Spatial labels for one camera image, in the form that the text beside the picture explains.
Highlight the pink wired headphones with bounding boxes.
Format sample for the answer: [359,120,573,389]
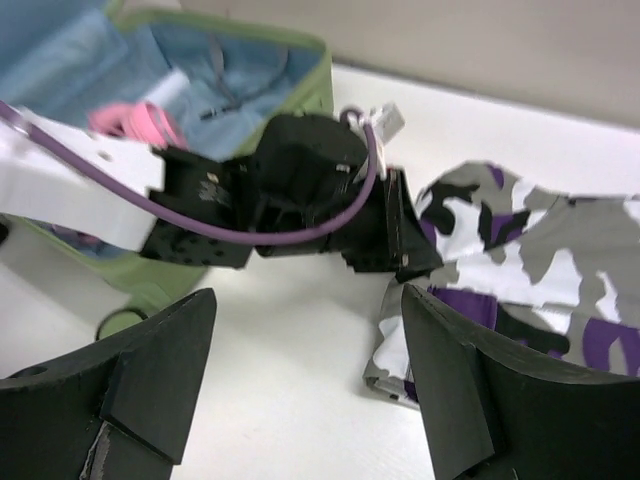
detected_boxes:
[88,101,188,149]

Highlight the green hard-shell suitcase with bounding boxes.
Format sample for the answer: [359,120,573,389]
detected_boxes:
[1,1,333,338]

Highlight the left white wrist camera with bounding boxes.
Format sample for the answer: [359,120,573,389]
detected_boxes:
[340,102,405,181]

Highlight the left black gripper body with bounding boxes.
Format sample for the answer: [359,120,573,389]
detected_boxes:
[219,114,400,272]

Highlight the purple camouflage garment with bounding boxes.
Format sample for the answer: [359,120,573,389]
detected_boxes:
[362,159,640,411]

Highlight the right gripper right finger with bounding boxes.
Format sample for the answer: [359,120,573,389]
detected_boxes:
[401,285,639,479]

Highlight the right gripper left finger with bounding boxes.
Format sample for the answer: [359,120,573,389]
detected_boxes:
[1,288,217,480]

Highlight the white cosmetic tube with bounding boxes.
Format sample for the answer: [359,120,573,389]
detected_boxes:
[139,69,191,113]

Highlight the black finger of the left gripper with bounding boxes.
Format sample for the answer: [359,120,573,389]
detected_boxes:
[383,168,442,280]

